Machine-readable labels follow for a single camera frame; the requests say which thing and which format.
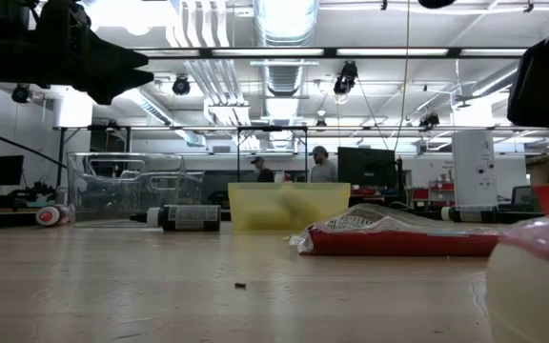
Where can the small black monitor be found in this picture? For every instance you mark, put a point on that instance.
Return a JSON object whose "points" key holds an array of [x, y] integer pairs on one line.
{"points": [[4, 170]]}

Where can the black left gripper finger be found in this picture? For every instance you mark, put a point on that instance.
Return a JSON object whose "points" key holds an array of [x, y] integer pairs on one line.
{"points": [[112, 85], [112, 59]]}

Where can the pink frosted donut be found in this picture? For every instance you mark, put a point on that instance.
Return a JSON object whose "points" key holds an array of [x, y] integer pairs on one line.
{"points": [[536, 286]]}

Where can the yellow plastic bin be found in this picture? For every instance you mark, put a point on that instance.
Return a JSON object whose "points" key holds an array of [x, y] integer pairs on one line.
{"points": [[255, 200]]}

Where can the white round pillar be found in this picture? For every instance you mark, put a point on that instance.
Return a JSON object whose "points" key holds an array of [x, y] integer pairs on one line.
{"points": [[474, 167]]}

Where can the black overhead frame bar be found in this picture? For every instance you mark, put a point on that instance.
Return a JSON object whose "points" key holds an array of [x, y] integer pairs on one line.
{"points": [[331, 52]]}

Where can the black computer monitor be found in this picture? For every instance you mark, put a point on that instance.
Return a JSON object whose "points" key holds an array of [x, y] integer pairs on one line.
{"points": [[365, 167]]}

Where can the red snack package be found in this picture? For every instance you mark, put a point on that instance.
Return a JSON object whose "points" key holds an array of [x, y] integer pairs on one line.
{"points": [[398, 240]]}

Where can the person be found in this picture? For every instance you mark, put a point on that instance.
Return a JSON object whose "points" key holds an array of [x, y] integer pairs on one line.
{"points": [[264, 174], [324, 170]]}

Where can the black aluminium table frame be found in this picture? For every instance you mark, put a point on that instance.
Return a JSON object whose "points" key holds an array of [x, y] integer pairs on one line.
{"points": [[3, 218]]}

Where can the small dark crumb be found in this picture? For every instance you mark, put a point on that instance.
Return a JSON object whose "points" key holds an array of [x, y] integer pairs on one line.
{"points": [[240, 285]]}

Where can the black ceiling camera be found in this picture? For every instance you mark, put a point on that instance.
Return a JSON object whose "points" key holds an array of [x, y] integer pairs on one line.
{"points": [[180, 86], [346, 76], [20, 94], [429, 120]]}

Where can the clear plastic bin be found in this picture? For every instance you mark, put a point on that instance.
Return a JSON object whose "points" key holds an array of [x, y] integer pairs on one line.
{"points": [[127, 190]]}

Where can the black bottle white cap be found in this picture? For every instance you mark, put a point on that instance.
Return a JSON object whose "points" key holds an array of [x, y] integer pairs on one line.
{"points": [[193, 218], [474, 214]]}

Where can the black background rig frame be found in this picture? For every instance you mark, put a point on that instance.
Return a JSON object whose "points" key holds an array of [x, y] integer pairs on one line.
{"points": [[272, 128]]}

